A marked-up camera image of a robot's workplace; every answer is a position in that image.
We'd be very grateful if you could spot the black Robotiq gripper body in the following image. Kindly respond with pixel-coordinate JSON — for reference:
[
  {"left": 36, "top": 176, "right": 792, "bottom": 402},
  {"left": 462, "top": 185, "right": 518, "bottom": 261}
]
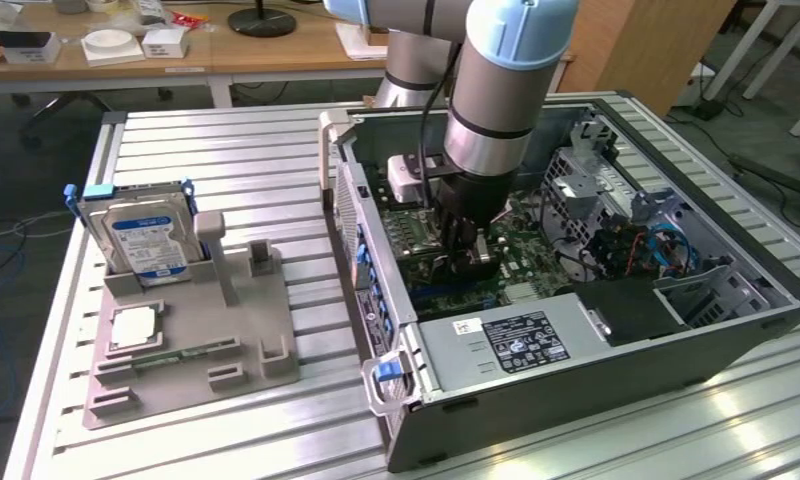
[{"left": 435, "top": 168, "right": 513, "bottom": 227}]

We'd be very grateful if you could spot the green motherboard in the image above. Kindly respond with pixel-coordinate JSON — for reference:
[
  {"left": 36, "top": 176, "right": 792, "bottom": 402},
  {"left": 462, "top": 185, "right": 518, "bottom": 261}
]
[{"left": 373, "top": 177, "right": 579, "bottom": 321}]

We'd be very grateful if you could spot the perforated metal disk bay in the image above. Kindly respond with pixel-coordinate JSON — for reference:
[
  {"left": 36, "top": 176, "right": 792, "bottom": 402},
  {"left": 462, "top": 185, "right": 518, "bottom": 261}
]
[{"left": 539, "top": 144, "right": 649, "bottom": 241}]

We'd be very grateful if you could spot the grey power supply unit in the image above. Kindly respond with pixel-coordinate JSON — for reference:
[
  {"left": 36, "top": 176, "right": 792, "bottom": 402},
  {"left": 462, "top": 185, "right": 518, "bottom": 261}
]
[{"left": 417, "top": 292, "right": 613, "bottom": 401}]

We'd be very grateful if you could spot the grey card retention bar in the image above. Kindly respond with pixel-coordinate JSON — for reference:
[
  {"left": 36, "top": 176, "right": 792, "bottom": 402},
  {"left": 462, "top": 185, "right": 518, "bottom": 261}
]
[{"left": 318, "top": 110, "right": 357, "bottom": 204}]

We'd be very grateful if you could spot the open black PC case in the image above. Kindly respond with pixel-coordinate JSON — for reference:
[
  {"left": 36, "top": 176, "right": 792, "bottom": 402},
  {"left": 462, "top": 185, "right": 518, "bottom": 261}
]
[{"left": 319, "top": 89, "right": 800, "bottom": 474}]

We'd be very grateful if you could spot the white paper stack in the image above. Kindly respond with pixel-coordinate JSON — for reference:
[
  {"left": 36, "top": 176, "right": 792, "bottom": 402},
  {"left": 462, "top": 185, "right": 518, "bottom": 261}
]
[{"left": 335, "top": 22, "right": 393, "bottom": 61}]

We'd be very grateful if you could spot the wooden cabinet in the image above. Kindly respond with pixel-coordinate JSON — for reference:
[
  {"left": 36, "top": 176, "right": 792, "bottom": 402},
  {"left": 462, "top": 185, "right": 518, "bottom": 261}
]
[{"left": 559, "top": 0, "right": 741, "bottom": 116}]

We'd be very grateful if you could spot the white device with red dot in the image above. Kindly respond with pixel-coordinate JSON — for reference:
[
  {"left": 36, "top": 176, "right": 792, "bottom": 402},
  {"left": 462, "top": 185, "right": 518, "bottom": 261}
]
[{"left": 684, "top": 62, "right": 721, "bottom": 109}]

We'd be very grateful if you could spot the grey parts rack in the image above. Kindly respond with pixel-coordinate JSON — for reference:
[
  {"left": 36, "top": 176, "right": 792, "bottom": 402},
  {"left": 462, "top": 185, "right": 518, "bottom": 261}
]
[{"left": 82, "top": 209, "right": 303, "bottom": 432}]

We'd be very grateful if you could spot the black floor stand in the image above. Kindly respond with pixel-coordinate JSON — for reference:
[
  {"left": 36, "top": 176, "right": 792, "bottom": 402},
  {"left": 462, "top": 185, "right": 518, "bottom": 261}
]
[{"left": 726, "top": 147, "right": 800, "bottom": 201}]

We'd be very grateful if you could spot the black round lamp base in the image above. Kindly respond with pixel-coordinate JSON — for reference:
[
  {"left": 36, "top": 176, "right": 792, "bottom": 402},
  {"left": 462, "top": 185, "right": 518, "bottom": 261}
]
[{"left": 229, "top": 0, "right": 301, "bottom": 37}]

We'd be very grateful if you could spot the green RAM stick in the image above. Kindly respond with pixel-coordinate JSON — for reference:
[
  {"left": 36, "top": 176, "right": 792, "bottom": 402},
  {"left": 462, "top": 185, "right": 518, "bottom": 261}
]
[{"left": 131, "top": 348, "right": 210, "bottom": 372}]

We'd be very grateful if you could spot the silver CPU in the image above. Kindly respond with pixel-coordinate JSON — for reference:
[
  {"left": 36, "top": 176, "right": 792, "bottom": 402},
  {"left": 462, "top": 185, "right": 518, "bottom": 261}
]
[{"left": 108, "top": 308, "right": 163, "bottom": 351}]

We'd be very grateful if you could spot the small white box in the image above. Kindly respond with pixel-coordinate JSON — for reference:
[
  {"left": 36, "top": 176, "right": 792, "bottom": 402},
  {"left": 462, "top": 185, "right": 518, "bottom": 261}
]
[{"left": 140, "top": 27, "right": 191, "bottom": 59}]

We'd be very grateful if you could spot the black chair base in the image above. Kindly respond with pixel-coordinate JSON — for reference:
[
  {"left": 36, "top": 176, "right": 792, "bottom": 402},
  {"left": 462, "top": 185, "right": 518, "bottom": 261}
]
[{"left": 12, "top": 88, "right": 175, "bottom": 146}]

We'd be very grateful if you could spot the wooden desk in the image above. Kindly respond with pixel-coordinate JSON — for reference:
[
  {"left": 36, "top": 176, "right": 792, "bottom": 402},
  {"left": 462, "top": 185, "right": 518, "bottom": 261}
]
[{"left": 0, "top": 0, "right": 575, "bottom": 96}]

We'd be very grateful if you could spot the white box with black lid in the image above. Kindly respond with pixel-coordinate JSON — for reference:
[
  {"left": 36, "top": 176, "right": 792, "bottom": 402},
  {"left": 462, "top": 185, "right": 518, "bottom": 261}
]
[{"left": 0, "top": 30, "right": 63, "bottom": 65}]

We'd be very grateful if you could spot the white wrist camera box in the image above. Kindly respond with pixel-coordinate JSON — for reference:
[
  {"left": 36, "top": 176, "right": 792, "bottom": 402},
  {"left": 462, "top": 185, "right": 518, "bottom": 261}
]
[{"left": 385, "top": 153, "right": 443, "bottom": 205}]

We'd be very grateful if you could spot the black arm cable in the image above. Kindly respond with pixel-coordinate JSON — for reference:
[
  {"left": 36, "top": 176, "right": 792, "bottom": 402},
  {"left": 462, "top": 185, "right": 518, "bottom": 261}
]
[{"left": 418, "top": 42, "right": 462, "bottom": 211}]

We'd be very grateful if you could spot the black wire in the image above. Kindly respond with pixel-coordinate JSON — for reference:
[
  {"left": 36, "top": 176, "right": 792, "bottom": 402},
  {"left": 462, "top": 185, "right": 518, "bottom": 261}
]
[{"left": 550, "top": 234, "right": 602, "bottom": 284}]

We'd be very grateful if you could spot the red wire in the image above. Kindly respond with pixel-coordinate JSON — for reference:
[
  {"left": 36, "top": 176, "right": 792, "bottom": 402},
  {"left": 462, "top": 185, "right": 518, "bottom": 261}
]
[{"left": 629, "top": 224, "right": 650, "bottom": 274}]

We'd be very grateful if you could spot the blue wire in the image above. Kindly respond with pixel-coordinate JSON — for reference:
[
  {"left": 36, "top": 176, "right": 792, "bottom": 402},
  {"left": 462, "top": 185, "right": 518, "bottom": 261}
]
[{"left": 646, "top": 224, "right": 704, "bottom": 279}]

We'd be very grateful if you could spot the grey case handle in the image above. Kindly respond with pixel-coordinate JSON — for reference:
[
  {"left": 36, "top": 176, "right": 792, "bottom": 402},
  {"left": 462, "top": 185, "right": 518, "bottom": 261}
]
[{"left": 362, "top": 349, "right": 421, "bottom": 417}]

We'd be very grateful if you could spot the grey metal bay bracket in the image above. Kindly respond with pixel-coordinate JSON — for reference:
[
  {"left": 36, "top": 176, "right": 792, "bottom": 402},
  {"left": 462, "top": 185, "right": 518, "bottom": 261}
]
[{"left": 652, "top": 264, "right": 776, "bottom": 329}]

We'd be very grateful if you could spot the white table frame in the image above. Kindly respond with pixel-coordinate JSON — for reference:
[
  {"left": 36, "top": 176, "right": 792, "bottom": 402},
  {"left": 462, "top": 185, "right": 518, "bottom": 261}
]
[{"left": 704, "top": 0, "right": 800, "bottom": 137}]

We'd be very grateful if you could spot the hard disk with blue bracket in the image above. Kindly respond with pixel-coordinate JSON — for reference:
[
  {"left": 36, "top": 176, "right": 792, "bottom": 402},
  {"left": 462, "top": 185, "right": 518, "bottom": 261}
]
[{"left": 62, "top": 178, "right": 206, "bottom": 290}]

